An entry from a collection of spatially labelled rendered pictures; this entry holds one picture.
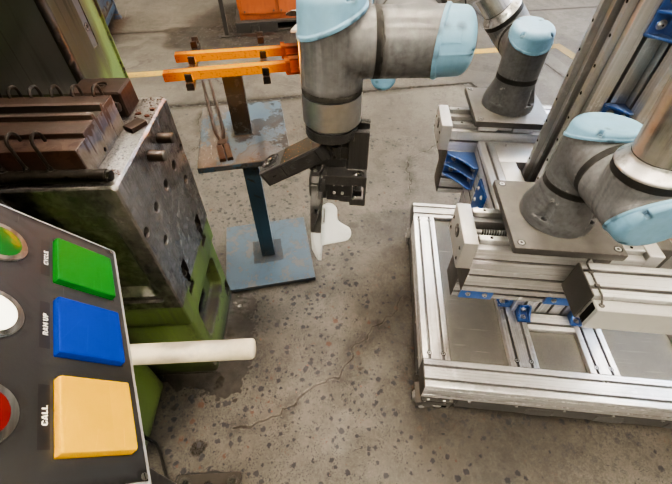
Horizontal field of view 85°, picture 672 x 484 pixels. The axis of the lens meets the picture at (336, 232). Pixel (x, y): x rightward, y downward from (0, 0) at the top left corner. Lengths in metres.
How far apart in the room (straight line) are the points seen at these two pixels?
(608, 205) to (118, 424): 0.73
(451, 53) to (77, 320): 0.50
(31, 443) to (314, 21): 0.45
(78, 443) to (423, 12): 0.52
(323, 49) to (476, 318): 1.19
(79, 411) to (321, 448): 1.06
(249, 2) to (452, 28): 4.04
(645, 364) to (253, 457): 1.32
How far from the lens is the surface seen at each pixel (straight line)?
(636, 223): 0.71
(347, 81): 0.45
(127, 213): 0.90
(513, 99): 1.26
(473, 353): 1.38
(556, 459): 1.59
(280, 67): 1.16
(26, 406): 0.44
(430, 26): 0.45
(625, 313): 0.97
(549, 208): 0.88
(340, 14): 0.42
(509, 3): 1.33
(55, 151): 0.90
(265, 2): 4.44
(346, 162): 0.52
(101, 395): 0.47
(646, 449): 1.76
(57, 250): 0.57
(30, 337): 0.48
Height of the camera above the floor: 1.39
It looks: 47 degrees down
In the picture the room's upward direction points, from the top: straight up
